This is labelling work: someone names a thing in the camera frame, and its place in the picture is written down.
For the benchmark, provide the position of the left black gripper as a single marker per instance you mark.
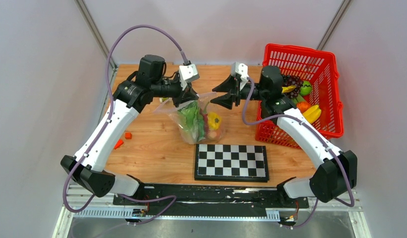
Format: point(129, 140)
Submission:
point(189, 94)

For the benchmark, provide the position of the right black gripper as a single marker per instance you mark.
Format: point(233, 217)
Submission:
point(231, 86)

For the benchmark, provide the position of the green napa cabbage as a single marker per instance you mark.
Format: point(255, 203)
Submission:
point(191, 122)

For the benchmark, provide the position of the red chili pepper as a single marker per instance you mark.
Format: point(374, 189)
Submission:
point(205, 120)

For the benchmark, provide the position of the clear zip top bag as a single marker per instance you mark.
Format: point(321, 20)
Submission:
point(167, 107)

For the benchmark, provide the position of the yellow bell pepper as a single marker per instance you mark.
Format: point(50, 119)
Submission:
point(214, 120)

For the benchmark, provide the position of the orange peach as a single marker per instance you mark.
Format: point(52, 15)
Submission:
point(214, 134)

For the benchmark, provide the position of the red plastic basket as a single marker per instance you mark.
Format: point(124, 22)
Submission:
point(320, 69)

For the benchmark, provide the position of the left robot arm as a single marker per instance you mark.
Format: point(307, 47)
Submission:
point(87, 165)

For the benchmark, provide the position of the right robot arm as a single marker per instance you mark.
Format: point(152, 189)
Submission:
point(336, 170)

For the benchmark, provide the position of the dark purple grapes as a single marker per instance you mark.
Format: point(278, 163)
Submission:
point(292, 80)

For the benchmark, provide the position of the yellow banana bunch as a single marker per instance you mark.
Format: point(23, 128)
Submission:
point(288, 89)
point(312, 114)

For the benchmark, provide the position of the black white checkerboard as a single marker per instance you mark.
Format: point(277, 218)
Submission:
point(220, 162)

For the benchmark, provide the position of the small orange toy block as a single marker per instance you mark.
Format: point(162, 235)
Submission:
point(128, 135)

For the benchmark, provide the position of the red orange fruit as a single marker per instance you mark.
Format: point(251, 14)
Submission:
point(303, 106)

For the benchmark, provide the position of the orange toy wedge piece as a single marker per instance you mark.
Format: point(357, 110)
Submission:
point(118, 144)

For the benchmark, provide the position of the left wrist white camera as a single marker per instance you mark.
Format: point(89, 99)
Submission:
point(187, 74)

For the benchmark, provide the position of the wrist white camera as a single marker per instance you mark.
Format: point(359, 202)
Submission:
point(240, 71)
point(187, 74)

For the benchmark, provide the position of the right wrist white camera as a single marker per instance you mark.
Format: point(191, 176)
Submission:
point(240, 71)

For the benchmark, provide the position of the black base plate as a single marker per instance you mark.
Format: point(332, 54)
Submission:
point(221, 201)

